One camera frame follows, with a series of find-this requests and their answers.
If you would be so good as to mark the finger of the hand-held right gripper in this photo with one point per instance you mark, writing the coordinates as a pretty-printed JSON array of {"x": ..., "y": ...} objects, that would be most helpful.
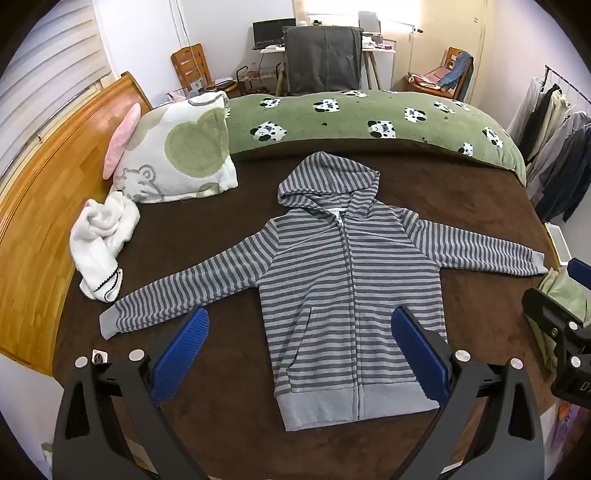
[
  {"x": 545, "y": 309},
  {"x": 581, "y": 270}
]

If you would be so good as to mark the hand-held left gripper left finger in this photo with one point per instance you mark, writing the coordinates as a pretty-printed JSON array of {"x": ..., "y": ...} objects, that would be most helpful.
[{"x": 182, "y": 350}]

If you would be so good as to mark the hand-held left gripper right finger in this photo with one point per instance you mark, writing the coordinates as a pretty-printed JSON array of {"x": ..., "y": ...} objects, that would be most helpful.
[{"x": 418, "y": 350}]

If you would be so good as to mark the grey striped hoodie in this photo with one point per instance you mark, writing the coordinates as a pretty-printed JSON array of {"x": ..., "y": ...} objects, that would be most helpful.
[{"x": 323, "y": 277}]

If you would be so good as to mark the black clothes rack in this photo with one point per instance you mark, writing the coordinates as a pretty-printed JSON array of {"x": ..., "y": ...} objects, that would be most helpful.
[{"x": 568, "y": 83}]

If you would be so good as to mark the light green cloth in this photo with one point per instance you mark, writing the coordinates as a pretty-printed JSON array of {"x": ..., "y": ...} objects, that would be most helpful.
[{"x": 561, "y": 290}]

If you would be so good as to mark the white foam box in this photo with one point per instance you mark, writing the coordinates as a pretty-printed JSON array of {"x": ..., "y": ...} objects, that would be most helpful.
[{"x": 558, "y": 244}]

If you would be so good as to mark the white printed box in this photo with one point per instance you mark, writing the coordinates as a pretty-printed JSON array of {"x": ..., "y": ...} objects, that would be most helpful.
[{"x": 567, "y": 424}]

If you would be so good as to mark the white towel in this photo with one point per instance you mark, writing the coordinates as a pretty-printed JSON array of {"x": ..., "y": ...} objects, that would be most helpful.
[{"x": 99, "y": 240}]

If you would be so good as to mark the wooden headboard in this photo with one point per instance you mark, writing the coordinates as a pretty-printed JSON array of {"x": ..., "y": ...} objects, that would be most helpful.
[{"x": 46, "y": 207}]

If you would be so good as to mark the white bear-print pillow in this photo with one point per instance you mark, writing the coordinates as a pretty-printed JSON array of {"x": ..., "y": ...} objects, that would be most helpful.
[{"x": 184, "y": 147}]

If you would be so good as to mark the pink cushion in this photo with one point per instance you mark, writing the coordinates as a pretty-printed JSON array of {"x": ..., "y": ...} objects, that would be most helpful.
[{"x": 121, "y": 136}]

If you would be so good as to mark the pink cloth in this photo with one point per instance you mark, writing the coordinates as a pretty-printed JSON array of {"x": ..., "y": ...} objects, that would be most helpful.
[{"x": 429, "y": 78}]

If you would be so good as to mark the green panda-print blanket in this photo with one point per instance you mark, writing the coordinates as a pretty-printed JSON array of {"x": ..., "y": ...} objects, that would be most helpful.
[{"x": 351, "y": 115}]

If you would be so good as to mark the wooden chair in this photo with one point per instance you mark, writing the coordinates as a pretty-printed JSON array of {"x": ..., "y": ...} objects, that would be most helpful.
[
  {"x": 189, "y": 64},
  {"x": 450, "y": 57}
]

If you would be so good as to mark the white desk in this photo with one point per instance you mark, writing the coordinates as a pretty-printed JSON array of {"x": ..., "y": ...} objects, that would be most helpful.
[{"x": 383, "y": 50}]

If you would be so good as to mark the dark grey chair cover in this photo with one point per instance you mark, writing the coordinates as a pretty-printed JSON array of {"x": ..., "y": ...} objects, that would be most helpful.
[{"x": 323, "y": 60}]

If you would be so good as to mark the white window blind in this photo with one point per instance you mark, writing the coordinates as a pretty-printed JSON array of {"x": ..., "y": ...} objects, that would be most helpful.
[{"x": 46, "y": 69}]

